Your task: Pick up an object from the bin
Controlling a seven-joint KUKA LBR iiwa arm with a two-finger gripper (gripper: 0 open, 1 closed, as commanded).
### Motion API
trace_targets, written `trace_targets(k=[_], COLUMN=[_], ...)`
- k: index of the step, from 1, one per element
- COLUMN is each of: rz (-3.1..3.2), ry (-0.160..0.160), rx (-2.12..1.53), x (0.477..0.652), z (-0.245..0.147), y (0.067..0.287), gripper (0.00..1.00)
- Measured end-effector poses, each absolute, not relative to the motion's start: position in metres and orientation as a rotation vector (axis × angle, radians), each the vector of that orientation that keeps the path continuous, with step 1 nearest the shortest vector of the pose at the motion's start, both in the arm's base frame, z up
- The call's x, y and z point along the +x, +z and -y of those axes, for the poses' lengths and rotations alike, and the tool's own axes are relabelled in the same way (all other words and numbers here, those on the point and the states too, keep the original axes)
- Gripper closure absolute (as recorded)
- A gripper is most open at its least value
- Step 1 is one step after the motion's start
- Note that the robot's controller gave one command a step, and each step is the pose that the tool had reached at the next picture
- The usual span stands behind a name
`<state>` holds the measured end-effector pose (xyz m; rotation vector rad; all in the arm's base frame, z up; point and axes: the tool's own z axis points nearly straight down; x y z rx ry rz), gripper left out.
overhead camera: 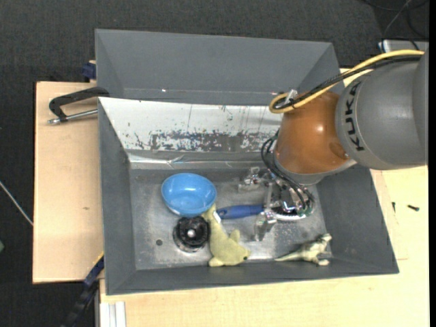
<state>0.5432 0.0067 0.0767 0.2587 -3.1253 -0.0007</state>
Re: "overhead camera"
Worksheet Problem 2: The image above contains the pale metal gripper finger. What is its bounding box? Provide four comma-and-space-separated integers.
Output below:
253, 211, 278, 242
238, 167, 274, 191

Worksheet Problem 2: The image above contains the pale cardboard board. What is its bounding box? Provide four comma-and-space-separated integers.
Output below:
32, 81, 105, 284

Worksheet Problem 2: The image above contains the pale green toy dinosaur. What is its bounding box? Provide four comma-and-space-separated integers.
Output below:
273, 233, 333, 266

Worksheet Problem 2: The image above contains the grey metal bin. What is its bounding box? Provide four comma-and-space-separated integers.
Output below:
94, 28, 400, 296

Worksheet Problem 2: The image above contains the black ribbed round disc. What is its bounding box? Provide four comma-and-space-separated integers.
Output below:
172, 215, 211, 253

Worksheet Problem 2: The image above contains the blue-handled tool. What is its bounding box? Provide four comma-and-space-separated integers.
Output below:
215, 204, 265, 220

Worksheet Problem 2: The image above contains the yellow-green plush toy animal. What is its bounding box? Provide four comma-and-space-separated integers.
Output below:
200, 204, 252, 268

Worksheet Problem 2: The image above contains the blue bowl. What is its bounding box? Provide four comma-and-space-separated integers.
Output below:
160, 172, 218, 217

